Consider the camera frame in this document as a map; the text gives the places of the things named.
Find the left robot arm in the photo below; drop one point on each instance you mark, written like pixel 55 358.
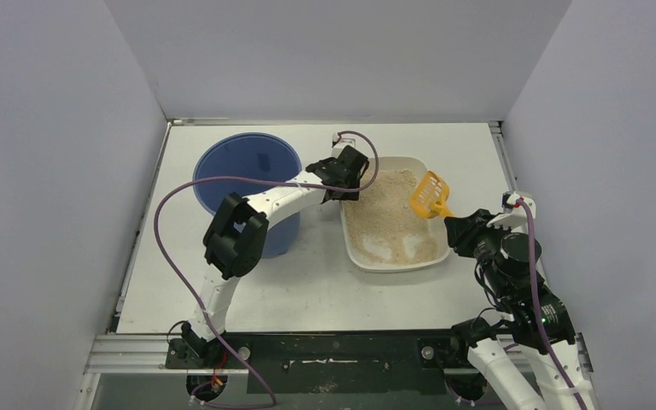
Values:
pixel 236 237

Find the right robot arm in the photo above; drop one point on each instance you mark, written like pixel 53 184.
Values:
pixel 531 358

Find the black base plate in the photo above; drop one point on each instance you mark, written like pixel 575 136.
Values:
pixel 427 362

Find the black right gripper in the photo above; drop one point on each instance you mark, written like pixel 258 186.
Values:
pixel 463 231

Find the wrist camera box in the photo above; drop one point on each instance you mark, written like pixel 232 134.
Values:
pixel 513 213
pixel 340 142

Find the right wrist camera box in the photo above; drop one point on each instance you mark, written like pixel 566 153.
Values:
pixel 513 213

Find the white plastic litter tray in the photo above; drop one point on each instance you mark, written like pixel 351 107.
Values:
pixel 362 260

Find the beige cat litter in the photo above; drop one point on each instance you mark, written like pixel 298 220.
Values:
pixel 379 220

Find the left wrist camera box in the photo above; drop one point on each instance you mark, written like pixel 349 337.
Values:
pixel 340 142

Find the blue plastic bucket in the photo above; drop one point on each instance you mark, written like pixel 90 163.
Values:
pixel 252 155

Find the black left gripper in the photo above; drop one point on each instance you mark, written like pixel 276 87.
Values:
pixel 332 184

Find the yellow slotted litter scoop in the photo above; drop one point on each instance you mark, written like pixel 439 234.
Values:
pixel 430 198

